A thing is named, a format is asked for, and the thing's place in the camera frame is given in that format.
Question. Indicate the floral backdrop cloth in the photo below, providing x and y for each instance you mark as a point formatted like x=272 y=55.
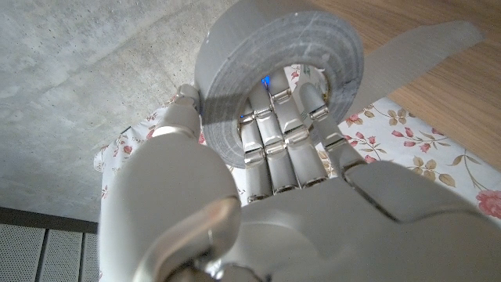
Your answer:
x=391 y=129

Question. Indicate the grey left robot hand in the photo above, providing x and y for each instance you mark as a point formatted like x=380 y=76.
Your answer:
x=313 y=235

